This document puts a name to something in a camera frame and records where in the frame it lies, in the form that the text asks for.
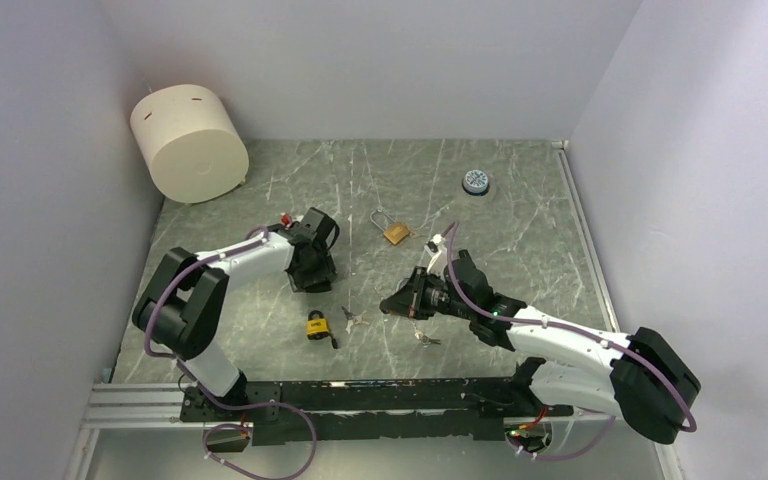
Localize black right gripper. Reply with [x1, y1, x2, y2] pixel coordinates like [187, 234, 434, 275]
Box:
[381, 266, 474, 320]

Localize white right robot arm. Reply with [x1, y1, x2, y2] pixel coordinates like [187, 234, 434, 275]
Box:
[379, 250, 701, 445]

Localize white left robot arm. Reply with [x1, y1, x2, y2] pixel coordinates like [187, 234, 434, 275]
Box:
[132, 207, 340, 420]

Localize silver key pair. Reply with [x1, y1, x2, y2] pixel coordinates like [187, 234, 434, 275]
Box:
[341, 306, 369, 331]

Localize small silver keys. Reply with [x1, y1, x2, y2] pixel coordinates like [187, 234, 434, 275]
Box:
[414, 330, 441, 346]

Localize yellow black padlock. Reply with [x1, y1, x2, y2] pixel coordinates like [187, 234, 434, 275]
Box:
[305, 310, 339, 349]

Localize small brass padlock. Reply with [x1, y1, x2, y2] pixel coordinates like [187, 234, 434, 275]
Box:
[369, 209, 411, 246]

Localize cream cylindrical container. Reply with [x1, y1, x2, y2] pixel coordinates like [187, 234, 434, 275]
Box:
[130, 84, 250, 204]

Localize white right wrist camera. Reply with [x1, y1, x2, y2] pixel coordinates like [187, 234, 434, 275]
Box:
[424, 234, 448, 276]

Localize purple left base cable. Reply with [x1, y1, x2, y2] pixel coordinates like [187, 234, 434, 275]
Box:
[201, 397, 322, 480]

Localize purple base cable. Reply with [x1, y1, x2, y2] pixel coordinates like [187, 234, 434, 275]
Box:
[201, 397, 322, 480]
[506, 404, 614, 464]

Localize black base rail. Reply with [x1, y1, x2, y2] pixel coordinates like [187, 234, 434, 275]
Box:
[180, 377, 573, 446]

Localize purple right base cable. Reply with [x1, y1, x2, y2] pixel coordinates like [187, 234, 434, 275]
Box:
[506, 404, 614, 464]

